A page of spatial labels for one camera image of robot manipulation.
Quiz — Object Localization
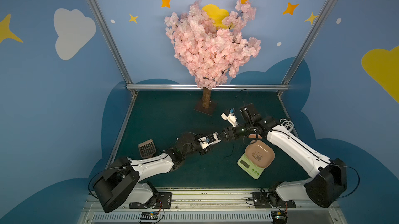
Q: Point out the pink blossom artificial tree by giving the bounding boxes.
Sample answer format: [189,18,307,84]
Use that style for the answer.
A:
[164,1,261,109]

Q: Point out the dark metal tree base plate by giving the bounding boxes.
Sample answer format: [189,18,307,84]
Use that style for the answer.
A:
[194,99,218,117]

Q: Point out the horizontal aluminium back rail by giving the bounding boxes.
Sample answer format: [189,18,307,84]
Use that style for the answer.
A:
[126,83,291,92]

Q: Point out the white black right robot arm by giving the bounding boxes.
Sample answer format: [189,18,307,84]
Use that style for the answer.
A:
[218,104,347,208]

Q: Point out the right side aluminium table rail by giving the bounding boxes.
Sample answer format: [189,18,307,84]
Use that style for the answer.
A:
[278,96,299,137]

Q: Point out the aluminium table rail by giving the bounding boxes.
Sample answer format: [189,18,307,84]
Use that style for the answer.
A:
[106,94,137,169]
[278,96,299,137]

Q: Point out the pink square panda bowl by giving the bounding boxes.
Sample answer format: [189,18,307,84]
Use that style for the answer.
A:
[245,140,275,169]

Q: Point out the left aluminium corner post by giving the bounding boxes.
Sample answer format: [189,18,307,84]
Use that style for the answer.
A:
[86,0,132,87]

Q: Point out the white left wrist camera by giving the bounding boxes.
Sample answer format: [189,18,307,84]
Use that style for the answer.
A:
[198,132,221,150]

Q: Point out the green electronic kitchen scale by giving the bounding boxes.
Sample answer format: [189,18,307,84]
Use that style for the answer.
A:
[237,154,264,179]

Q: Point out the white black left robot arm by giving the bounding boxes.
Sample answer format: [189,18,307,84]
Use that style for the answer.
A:
[88,132,220,213]

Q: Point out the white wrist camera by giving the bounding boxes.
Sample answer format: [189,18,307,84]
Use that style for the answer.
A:
[198,132,221,150]
[221,108,239,127]

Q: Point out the left side aluminium table rail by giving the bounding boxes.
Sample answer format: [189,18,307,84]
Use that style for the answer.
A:
[106,94,137,169]

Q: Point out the aluminium corner post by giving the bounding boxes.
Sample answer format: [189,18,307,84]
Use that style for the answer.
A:
[277,0,338,98]
[86,0,132,87]

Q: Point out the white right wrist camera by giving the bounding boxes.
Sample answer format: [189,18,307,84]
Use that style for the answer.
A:
[221,108,239,127]

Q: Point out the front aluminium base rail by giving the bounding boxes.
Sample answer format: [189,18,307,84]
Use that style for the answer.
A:
[78,188,347,224]

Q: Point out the brown slotted spatula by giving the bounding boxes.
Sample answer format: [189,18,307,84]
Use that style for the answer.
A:
[138,139,156,159]

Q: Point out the right aluminium corner post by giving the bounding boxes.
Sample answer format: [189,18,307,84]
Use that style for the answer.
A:
[277,0,338,98]

